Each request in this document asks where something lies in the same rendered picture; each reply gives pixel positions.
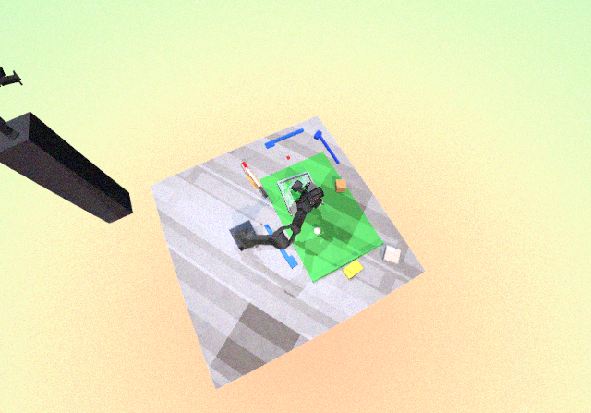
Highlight orange cube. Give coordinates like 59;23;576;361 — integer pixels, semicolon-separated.
335;179;346;192

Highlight yellow block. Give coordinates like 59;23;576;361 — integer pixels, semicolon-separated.
342;260;363;279

